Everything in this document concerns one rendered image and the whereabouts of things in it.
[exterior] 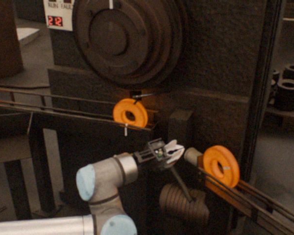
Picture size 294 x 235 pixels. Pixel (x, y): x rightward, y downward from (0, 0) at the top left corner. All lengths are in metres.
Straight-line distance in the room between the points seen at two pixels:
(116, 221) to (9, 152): 0.88
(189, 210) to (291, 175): 1.29
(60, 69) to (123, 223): 1.03
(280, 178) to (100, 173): 1.72
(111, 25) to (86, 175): 0.55
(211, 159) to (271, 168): 1.35
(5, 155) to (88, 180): 0.71
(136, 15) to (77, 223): 0.70
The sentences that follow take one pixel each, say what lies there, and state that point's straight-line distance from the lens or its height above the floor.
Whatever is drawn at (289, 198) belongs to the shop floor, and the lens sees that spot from 2.36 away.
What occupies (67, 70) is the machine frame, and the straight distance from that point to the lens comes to 1.69.
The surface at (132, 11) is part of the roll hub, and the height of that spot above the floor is 1.21.
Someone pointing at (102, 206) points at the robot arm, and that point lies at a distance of 0.99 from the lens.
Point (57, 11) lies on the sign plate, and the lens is 1.66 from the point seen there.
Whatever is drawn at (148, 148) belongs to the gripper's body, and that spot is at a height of 0.86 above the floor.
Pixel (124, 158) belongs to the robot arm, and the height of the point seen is 0.86.
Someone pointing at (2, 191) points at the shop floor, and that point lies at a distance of 2.41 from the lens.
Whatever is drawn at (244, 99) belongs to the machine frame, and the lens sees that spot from 1.41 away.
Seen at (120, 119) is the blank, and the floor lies 0.72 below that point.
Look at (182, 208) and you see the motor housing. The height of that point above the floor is 0.49.
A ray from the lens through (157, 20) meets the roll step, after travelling 1.23.
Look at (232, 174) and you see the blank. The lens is 1.21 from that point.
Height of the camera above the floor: 1.44
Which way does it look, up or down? 28 degrees down
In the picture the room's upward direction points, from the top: straight up
